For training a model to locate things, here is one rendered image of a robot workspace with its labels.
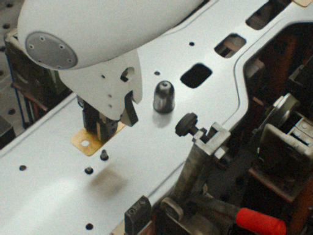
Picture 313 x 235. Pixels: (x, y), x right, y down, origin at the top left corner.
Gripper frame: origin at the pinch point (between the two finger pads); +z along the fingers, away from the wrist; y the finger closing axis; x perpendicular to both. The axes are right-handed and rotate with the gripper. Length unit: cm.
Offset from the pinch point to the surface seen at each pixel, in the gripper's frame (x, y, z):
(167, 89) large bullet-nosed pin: -12.4, -0.9, 4.7
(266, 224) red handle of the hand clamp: 0.4, -25.0, -5.1
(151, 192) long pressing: -0.5, -8.7, 9.3
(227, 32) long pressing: -31.1, 1.9, 9.1
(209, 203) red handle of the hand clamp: 0.1, -17.8, -0.1
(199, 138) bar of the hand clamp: 0.4, -15.2, -11.4
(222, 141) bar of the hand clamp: -0.5, -17.4, -12.0
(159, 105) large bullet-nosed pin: -11.3, -0.5, 7.7
